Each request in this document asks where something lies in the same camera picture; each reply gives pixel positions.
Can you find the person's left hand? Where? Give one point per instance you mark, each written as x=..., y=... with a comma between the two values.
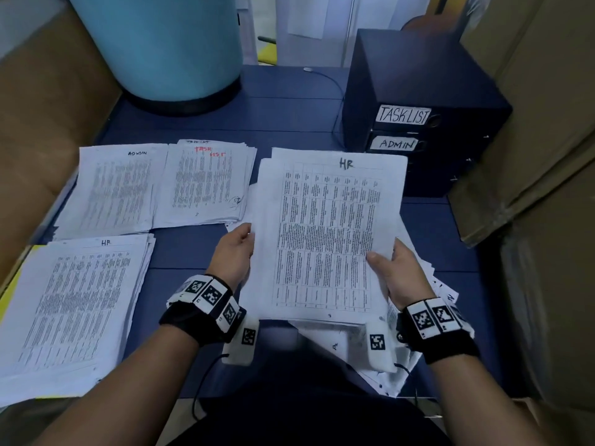
x=232, y=260

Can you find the person's right hand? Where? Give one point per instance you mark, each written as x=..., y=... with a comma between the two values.
x=407, y=278

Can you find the neat stack of printed papers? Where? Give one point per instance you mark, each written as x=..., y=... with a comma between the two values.
x=111, y=190
x=74, y=311
x=204, y=186

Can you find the bundle of printed papers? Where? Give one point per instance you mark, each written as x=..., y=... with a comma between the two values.
x=325, y=237

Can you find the pile of printed papers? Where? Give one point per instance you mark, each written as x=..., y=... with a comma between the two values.
x=335, y=343

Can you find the yellow folder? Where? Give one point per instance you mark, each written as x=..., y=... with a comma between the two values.
x=7, y=292

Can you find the person's right forearm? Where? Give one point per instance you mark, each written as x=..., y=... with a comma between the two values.
x=483, y=404

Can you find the person's left forearm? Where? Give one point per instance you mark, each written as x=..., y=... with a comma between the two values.
x=111, y=395

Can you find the person's dark trousers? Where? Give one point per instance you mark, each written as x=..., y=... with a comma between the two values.
x=297, y=418

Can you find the black marker wristband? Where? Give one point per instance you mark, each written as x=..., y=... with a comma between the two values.
x=203, y=309
x=435, y=329

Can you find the yellow plastic item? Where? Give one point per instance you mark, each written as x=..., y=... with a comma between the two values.
x=267, y=53

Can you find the brown cardboard box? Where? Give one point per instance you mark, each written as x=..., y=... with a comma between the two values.
x=548, y=106

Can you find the teal cylindrical barrel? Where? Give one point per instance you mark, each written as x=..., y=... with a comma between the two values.
x=158, y=41

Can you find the white partition panel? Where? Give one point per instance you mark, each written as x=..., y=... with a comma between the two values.
x=316, y=28

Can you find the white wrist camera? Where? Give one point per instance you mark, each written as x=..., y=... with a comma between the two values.
x=244, y=337
x=377, y=346

